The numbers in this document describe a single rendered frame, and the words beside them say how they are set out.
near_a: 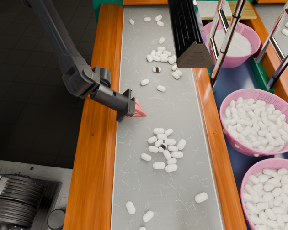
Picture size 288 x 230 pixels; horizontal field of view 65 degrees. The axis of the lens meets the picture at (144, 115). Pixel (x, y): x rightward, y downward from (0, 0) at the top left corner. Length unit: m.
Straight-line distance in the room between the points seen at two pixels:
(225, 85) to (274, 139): 0.32
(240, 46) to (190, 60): 0.68
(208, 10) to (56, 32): 0.79
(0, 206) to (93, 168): 0.25
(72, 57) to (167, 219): 0.52
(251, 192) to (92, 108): 0.57
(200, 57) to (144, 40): 0.61
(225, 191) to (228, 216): 0.06
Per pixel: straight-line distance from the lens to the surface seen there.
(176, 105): 0.85
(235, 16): 0.76
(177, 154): 0.72
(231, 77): 1.09
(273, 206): 0.79
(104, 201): 0.68
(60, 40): 0.72
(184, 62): 0.53
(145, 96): 0.87
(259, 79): 1.10
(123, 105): 0.71
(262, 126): 0.89
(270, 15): 1.44
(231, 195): 0.71
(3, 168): 1.17
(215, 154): 0.74
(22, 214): 0.73
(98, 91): 0.68
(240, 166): 0.86
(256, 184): 0.78
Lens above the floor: 1.41
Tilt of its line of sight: 55 degrees down
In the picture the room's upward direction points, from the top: straight up
